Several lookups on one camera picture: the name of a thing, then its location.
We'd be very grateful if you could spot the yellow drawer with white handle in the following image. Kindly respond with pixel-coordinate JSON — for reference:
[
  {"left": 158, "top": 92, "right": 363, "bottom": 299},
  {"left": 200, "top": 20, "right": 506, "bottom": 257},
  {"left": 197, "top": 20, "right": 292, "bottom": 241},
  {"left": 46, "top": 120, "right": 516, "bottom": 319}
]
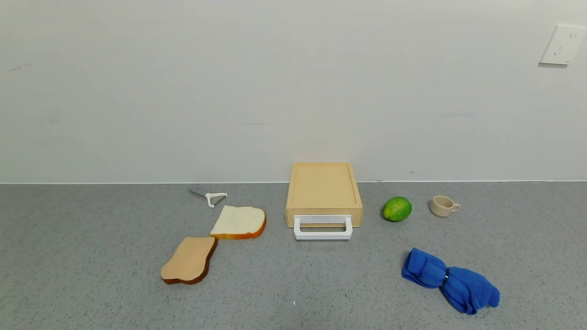
[{"left": 286, "top": 207, "right": 364, "bottom": 241}]

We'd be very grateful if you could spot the green lime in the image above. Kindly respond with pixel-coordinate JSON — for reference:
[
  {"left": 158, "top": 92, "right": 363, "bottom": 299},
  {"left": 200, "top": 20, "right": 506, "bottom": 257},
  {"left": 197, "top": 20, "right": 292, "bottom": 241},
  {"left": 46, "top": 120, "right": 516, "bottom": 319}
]
[{"left": 382, "top": 196, "right": 413, "bottom": 223}]

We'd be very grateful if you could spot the yellow drawer cabinet housing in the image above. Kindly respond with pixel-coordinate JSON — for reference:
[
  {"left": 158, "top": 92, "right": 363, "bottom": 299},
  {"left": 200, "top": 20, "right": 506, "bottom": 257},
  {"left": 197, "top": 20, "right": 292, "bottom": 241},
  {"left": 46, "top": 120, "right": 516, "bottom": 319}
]
[{"left": 285, "top": 162, "right": 364, "bottom": 216}]

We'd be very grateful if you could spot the brown toast bread slice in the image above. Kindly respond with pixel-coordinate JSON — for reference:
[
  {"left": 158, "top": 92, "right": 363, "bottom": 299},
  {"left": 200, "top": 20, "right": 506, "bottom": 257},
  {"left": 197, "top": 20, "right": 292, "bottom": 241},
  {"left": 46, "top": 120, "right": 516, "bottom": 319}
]
[{"left": 161, "top": 236, "right": 217, "bottom": 285}]

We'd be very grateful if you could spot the blue cloth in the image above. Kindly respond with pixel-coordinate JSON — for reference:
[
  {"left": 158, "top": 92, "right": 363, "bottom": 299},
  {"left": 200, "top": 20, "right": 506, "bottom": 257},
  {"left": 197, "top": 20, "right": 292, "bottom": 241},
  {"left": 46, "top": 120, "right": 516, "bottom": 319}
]
[{"left": 402, "top": 248, "right": 501, "bottom": 315}]

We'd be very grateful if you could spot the beige cup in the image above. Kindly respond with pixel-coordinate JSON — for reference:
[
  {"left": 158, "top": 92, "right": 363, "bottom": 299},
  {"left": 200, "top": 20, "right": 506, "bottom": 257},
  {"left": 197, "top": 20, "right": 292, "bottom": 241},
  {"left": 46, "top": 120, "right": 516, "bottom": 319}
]
[{"left": 429, "top": 195, "right": 461, "bottom": 218}]

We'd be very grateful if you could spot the grey handled white peeler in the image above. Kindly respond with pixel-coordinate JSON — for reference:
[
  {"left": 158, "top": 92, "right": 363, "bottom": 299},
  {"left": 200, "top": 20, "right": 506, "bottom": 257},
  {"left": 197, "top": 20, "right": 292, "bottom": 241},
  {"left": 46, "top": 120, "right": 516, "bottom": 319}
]
[{"left": 188, "top": 188, "right": 228, "bottom": 208}]

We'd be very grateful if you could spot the white wall socket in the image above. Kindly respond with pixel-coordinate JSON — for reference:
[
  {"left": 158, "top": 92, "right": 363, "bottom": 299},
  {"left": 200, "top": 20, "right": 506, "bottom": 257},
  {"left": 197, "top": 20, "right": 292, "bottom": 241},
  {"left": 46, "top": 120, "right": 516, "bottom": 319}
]
[{"left": 539, "top": 25, "right": 587, "bottom": 66}]

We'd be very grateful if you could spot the white toast bread slice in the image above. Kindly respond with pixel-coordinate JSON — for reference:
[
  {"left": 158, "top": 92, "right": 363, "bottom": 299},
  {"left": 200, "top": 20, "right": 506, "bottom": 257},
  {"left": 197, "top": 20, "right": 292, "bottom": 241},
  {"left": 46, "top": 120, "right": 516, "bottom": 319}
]
[{"left": 210, "top": 205, "right": 266, "bottom": 240}]

